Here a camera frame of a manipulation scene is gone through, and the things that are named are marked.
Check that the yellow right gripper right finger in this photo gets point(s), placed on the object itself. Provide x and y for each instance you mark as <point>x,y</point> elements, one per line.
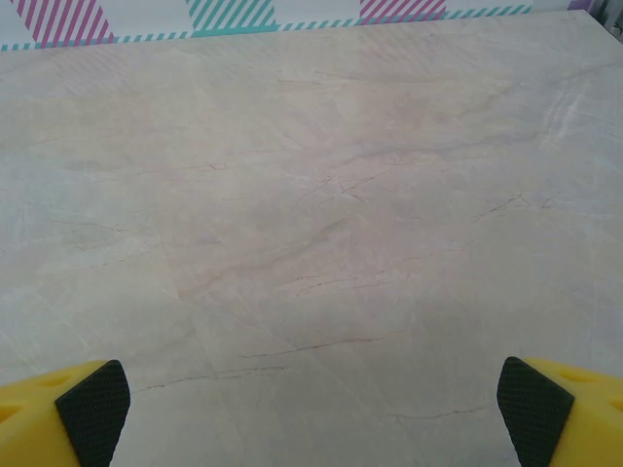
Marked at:
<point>560,418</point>

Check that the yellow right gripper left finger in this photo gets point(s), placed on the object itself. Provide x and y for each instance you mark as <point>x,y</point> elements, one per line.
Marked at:
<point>58,418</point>

